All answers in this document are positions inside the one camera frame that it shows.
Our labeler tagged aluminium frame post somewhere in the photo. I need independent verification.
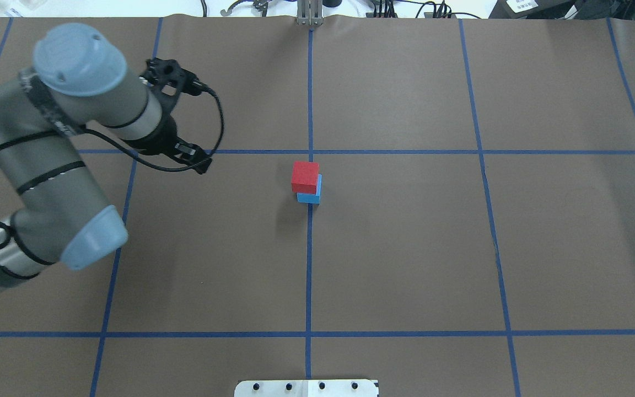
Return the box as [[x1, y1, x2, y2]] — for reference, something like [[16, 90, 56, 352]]
[[295, 0, 324, 28]]

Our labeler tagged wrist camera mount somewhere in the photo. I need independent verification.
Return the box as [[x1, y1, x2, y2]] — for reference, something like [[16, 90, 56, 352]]
[[139, 57, 208, 114]]

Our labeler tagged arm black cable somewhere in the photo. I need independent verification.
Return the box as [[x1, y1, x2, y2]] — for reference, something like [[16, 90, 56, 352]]
[[0, 85, 224, 174]]

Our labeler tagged brown paper table cover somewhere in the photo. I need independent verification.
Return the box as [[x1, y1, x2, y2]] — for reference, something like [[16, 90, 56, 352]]
[[0, 15, 635, 396]]

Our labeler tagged white pedestal base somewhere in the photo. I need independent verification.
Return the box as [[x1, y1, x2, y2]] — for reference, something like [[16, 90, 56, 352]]
[[234, 379, 380, 396]]

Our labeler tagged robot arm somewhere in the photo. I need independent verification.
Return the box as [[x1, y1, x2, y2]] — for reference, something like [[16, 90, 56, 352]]
[[0, 23, 224, 293]]

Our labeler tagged blue cube block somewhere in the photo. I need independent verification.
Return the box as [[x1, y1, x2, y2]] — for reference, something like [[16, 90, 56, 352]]
[[297, 174, 322, 205]]

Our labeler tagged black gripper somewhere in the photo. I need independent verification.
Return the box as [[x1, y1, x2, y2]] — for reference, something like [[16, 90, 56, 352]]
[[125, 115, 212, 174]]

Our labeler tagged red cube block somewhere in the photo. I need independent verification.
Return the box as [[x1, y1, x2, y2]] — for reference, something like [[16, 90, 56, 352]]
[[290, 161, 320, 195]]

